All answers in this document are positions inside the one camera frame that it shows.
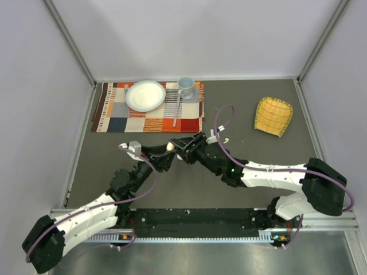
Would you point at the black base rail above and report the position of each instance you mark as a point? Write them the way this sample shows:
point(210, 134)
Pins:
point(205, 223)

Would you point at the white plate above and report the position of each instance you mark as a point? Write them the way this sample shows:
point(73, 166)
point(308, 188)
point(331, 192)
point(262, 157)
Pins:
point(145, 96)

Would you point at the pink earbud case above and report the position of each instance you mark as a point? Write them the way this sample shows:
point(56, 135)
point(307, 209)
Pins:
point(170, 146)

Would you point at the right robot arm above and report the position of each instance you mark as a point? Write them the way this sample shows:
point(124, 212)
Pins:
point(315, 186)

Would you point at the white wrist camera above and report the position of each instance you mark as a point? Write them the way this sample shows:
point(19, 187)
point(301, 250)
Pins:
point(132, 149)
point(214, 132)

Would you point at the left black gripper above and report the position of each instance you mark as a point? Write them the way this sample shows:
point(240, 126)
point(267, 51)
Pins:
point(161, 161)

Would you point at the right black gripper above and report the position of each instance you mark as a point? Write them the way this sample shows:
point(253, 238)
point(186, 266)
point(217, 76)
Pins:
point(189, 155)

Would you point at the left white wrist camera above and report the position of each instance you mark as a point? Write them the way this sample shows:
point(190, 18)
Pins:
point(132, 149)

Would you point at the light blue cup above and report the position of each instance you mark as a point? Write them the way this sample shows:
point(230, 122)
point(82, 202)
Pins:
point(185, 87)

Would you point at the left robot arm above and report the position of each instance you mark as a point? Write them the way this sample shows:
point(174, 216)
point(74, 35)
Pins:
point(52, 238)

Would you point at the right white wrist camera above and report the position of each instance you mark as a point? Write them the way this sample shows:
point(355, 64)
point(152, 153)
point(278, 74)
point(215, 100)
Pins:
point(214, 132)

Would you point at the yellow woven basket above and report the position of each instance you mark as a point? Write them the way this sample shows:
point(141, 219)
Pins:
point(273, 116)

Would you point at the patchwork placemat cloth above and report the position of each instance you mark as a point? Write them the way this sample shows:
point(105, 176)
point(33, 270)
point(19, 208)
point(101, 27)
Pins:
point(113, 115)

